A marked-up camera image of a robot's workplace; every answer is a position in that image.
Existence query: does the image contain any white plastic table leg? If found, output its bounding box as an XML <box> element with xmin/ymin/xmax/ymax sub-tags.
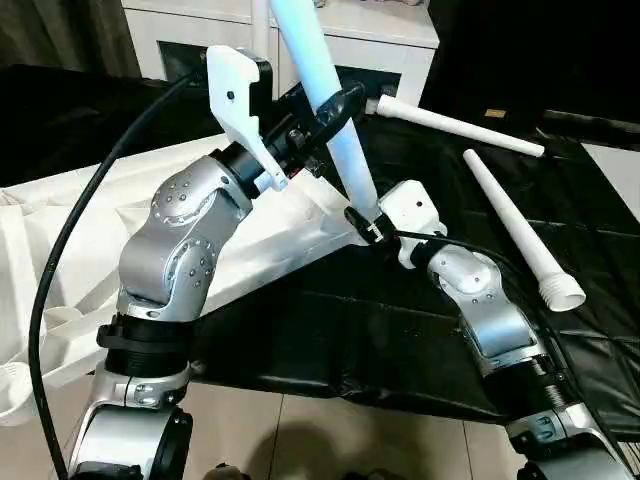
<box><xmin>462</xmin><ymin>147</ymin><xmax>587</xmax><ymax>314</ymax></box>
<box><xmin>267</xmin><ymin>0</ymin><xmax>387</xmax><ymax>229</ymax></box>
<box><xmin>250</xmin><ymin>0</ymin><xmax>280</xmax><ymax>69</ymax></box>
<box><xmin>374</xmin><ymin>94</ymin><xmax>547</xmax><ymax>160</ymax></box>

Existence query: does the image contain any white plastic table top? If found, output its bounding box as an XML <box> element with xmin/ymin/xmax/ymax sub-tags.
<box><xmin>0</xmin><ymin>133</ymin><xmax>373</xmax><ymax>429</ymax></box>

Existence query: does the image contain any white sideboard with glass doors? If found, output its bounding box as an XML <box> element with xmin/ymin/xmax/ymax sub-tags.
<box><xmin>120</xmin><ymin>0</ymin><xmax>442</xmax><ymax>106</ymax></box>

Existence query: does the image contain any black mat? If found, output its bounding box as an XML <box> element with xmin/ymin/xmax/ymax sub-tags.
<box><xmin>0</xmin><ymin>62</ymin><xmax>640</xmax><ymax>441</ymax></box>

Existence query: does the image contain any black cabinet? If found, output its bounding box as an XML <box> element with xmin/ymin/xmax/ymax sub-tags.
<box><xmin>420</xmin><ymin>0</ymin><xmax>640</xmax><ymax>146</ymax></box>

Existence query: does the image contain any grey curtain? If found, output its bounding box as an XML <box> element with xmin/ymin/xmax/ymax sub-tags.
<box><xmin>0</xmin><ymin>0</ymin><xmax>136</xmax><ymax>76</ymax></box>

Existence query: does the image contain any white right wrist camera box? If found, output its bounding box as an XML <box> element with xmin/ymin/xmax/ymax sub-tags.
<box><xmin>377</xmin><ymin>179</ymin><xmax>448</xmax><ymax>272</ymax></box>

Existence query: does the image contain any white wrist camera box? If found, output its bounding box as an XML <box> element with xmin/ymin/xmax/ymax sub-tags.
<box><xmin>377</xmin><ymin>179</ymin><xmax>448</xmax><ymax>272</ymax></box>
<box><xmin>204</xmin><ymin>44</ymin><xmax>293</xmax><ymax>197</ymax></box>

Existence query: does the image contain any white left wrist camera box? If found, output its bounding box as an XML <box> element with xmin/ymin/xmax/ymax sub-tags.
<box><xmin>204</xmin><ymin>44</ymin><xmax>293</xmax><ymax>197</ymax></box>

